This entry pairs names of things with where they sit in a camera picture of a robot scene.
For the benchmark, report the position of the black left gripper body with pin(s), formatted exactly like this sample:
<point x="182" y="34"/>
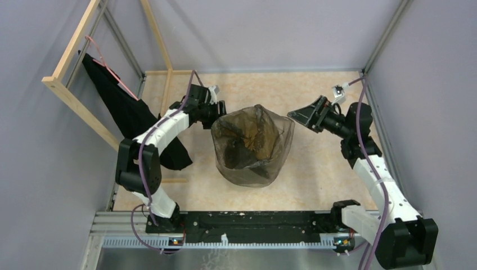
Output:
<point x="210" y="112"/>

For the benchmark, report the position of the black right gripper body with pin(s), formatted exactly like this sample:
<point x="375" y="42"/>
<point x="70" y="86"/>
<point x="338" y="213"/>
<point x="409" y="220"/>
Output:
<point x="332" y="122"/>

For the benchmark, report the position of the dark translucent trash bag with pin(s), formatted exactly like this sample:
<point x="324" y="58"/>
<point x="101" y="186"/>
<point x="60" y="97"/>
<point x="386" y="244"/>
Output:
<point x="251" y="145"/>

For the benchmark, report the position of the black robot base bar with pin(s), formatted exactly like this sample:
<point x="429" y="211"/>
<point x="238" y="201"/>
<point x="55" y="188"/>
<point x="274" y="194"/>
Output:
<point x="251" y="227"/>

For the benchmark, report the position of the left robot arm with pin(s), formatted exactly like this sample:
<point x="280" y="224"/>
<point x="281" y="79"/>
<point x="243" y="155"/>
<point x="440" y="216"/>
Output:
<point x="138" y="168"/>

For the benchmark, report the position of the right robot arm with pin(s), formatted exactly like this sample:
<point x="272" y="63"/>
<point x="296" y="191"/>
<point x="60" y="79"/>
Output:
<point x="400" y="236"/>

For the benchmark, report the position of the black hanging shirt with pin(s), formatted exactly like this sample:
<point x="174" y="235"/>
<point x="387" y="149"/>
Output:
<point x="132" y="117"/>

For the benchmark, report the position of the pink clothes hanger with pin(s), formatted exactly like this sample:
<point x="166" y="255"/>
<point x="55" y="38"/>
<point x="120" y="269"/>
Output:
<point x="104" y="64"/>

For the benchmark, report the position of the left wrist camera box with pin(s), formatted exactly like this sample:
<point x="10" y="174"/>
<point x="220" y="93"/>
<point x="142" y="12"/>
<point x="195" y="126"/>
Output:
<point x="213" y="92"/>

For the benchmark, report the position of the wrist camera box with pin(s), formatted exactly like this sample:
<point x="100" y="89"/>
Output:
<point x="213" y="92"/>
<point x="339" y="93"/>

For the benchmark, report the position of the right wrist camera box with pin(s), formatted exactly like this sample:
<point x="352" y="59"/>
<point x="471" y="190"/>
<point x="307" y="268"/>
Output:
<point x="339" y="93"/>

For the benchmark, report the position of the wooden clothes rack frame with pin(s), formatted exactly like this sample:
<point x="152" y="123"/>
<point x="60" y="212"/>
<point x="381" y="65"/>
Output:
<point x="71" y="61"/>

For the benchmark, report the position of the aluminium frame rail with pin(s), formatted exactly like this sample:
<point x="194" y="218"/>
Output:
<point x="123" y="229"/>

